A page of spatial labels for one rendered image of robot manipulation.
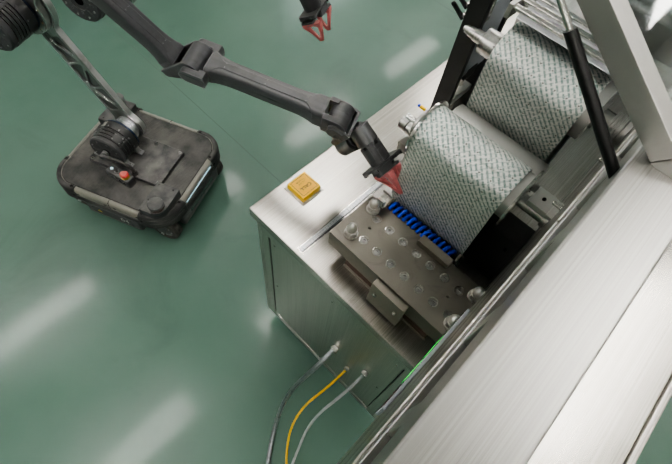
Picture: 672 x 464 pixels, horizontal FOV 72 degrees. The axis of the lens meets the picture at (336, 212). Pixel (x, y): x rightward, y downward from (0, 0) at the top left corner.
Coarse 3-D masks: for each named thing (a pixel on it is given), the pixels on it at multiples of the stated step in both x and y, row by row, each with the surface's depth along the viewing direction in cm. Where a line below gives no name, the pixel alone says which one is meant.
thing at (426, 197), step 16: (400, 176) 114; (416, 176) 109; (432, 176) 105; (416, 192) 113; (432, 192) 108; (448, 192) 104; (416, 208) 117; (432, 208) 112; (448, 208) 108; (464, 208) 103; (432, 224) 116; (448, 224) 111; (464, 224) 107; (480, 224) 103; (448, 240) 116; (464, 240) 111
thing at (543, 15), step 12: (516, 0) 99; (528, 0) 100; (540, 0) 101; (528, 12) 98; (540, 12) 99; (552, 12) 98; (528, 24) 98; (540, 24) 97; (552, 24) 96; (576, 24) 100; (552, 36) 97; (588, 36) 95; (588, 48) 93; (588, 60) 94; (600, 60) 93
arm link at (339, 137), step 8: (360, 112) 113; (352, 120) 113; (328, 128) 110; (336, 128) 109; (352, 128) 112; (336, 136) 111; (344, 136) 111; (336, 144) 121; (344, 144) 118; (344, 152) 121; (352, 152) 121
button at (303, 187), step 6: (300, 174) 136; (306, 174) 136; (294, 180) 135; (300, 180) 135; (306, 180) 135; (312, 180) 135; (288, 186) 134; (294, 186) 134; (300, 186) 134; (306, 186) 134; (312, 186) 134; (318, 186) 134; (294, 192) 134; (300, 192) 133; (306, 192) 133; (312, 192) 133; (300, 198) 133; (306, 198) 133
